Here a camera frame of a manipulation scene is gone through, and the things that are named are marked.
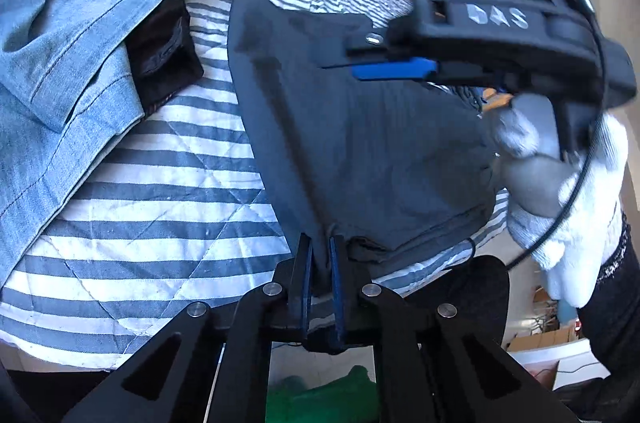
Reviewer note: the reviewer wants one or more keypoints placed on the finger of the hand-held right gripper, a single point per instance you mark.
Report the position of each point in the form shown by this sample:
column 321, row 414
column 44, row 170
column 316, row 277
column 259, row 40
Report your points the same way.
column 372, row 40
column 395, row 69

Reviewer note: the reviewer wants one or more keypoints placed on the black cloth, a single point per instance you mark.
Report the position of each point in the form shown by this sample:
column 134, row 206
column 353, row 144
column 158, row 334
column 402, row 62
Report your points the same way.
column 160, row 53

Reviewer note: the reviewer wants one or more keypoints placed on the light blue denim jeans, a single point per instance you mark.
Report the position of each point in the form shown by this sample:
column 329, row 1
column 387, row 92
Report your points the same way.
column 75, row 53

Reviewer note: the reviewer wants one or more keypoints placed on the cardboard box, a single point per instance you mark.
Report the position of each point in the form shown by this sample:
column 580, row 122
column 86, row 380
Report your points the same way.
column 545, row 337

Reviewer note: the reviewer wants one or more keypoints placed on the green cloth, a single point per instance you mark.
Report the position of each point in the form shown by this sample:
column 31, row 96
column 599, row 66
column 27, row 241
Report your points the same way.
column 320, row 403

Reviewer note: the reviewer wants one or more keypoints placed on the person's right hand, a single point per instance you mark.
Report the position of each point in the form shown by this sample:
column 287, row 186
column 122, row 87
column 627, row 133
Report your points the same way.
column 580, row 243

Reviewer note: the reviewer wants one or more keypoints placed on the dark grey pants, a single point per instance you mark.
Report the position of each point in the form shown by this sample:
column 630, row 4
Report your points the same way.
column 350, row 143

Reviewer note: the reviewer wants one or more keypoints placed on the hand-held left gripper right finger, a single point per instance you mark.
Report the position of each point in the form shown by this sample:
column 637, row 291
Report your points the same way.
column 336, row 293

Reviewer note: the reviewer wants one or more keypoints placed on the blue white striped bed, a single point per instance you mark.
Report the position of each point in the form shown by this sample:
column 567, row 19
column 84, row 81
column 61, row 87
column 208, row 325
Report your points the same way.
column 150, row 228

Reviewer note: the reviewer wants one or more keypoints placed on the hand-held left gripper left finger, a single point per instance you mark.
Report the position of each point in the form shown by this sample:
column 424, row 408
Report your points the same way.
column 305, row 283

